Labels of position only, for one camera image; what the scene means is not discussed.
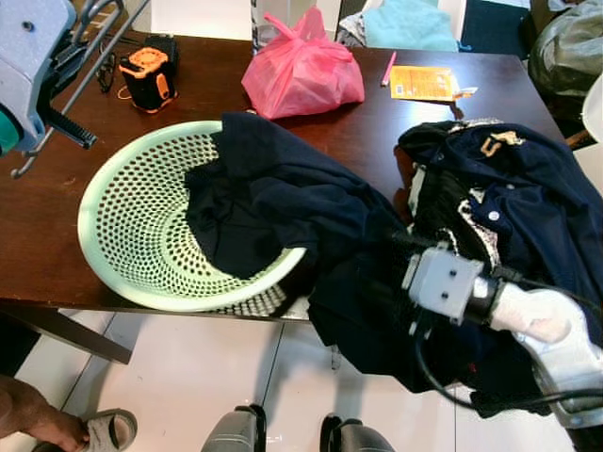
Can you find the dark navy shirt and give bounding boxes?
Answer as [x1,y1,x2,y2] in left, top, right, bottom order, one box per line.
[186,111,566,417]

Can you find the black eyeglasses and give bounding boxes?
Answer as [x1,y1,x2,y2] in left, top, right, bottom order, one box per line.
[94,52,119,95]

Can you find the orange and black device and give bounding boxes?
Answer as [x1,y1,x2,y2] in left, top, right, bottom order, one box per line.
[118,35,180,114]

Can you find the navy jacket with gold emblem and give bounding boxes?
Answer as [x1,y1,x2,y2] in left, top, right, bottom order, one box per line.
[396,121,603,312]

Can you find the orange flat packet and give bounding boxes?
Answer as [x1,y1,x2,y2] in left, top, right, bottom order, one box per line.
[389,64,479,103]

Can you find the green perforated laundry basket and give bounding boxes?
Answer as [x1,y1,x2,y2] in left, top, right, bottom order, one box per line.
[77,120,314,315]

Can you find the pink pen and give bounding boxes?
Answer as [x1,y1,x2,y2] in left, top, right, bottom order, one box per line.
[380,52,399,88]

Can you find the grey robot right leg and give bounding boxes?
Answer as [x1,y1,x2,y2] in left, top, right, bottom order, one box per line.
[320,414,399,452]

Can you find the grey robot leg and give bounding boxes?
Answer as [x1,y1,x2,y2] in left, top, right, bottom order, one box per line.
[203,405,271,452]
[320,414,399,452]

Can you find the pink plastic bag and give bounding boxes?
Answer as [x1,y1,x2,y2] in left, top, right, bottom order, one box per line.
[242,8,367,121]

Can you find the teal cloth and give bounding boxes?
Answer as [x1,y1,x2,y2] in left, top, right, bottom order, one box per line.
[363,0,463,53]

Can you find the white chair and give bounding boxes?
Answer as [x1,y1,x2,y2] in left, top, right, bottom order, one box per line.
[579,75,603,142]

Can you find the grey green bag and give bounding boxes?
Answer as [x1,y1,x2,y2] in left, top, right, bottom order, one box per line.
[528,0,603,100]

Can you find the grey robot left leg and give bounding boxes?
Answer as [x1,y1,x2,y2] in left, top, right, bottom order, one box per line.
[203,405,271,452]

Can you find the bare person foot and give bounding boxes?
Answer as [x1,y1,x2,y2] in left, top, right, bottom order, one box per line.
[0,377,90,452]

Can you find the grey sandal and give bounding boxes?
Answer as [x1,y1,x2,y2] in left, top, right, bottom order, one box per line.
[80,408,139,452]

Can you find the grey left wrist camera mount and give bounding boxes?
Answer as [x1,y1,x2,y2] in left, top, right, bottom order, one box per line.
[0,0,78,152]

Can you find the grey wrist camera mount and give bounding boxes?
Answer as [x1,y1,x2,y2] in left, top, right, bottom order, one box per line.
[402,245,488,326]
[0,0,78,152]

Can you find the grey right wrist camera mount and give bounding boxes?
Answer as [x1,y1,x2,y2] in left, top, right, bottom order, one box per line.
[402,245,488,326]

